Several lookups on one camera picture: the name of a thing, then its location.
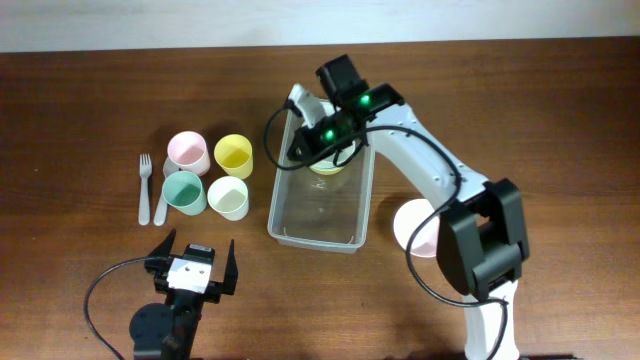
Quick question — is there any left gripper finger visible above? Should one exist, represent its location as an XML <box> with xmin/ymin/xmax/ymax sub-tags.
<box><xmin>222</xmin><ymin>239</ymin><xmax>238</xmax><ymax>295</ymax></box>
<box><xmin>149</xmin><ymin>229</ymin><xmax>176</xmax><ymax>257</ymax></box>

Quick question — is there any cream plastic bowl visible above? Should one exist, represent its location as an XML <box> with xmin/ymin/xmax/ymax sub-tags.
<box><xmin>310</xmin><ymin>141</ymin><xmax>356</xmax><ymax>172</ymax></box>

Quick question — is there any yellow plastic bowl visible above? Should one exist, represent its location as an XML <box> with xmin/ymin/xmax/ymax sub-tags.
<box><xmin>309</xmin><ymin>165</ymin><xmax>343</xmax><ymax>176</ymax></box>

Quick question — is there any pink plastic cup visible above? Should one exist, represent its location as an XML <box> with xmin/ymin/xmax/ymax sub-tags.
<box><xmin>167</xmin><ymin>131</ymin><xmax>211</xmax><ymax>176</ymax></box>

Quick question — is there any pink plastic bowl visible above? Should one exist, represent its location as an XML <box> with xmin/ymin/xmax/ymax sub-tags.
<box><xmin>392</xmin><ymin>198</ymin><xmax>442</xmax><ymax>259</ymax></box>

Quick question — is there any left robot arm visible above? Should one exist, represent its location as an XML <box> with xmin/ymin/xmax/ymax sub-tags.
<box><xmin>129</xmin><ymin>230</ymin><xmax>238</xmax><ymax>359</ymax></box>

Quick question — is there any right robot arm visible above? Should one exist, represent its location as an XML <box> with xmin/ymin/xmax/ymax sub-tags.
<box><xmin>284</xmin><ymin>55</ymin><xmax>530</xmax><ymax>359</ymax></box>

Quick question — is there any clear plastic storage container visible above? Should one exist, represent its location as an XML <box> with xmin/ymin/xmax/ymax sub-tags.
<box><xmin>265</xmin><ymin>105</ymin><xmax>375</xmax><ymax>253</ymax></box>

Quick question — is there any grey plastic spoon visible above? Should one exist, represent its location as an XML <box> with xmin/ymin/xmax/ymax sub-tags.
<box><xmin>153</xmin><ymin>157</ymin><xmax>179</xmax><ymax>226</ymax></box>

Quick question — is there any green plastic cup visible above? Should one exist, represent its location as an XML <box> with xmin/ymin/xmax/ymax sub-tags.
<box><xmin>162</xmin><ymin>171</ymin><xmax>207</xmax><ymax>216</ymax></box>

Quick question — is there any cream plastic cup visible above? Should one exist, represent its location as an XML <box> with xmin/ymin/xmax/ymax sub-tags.
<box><xmin>207</xmin><ymin>176</ymin><xmax>249</xmax><ymax>221</ymax></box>

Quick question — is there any grey plastic fork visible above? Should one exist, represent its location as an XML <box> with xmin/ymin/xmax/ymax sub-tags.
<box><xmin>138</xmin><ymin>154</ymin><xmax>152</xmax><ymax>225</ymax></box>

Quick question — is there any yellow plastic cup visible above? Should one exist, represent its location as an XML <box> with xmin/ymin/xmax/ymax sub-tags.
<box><xmin>214</xmin><ymin>134</ymin><xmax>253</xmax><ymax>179</ymax></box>

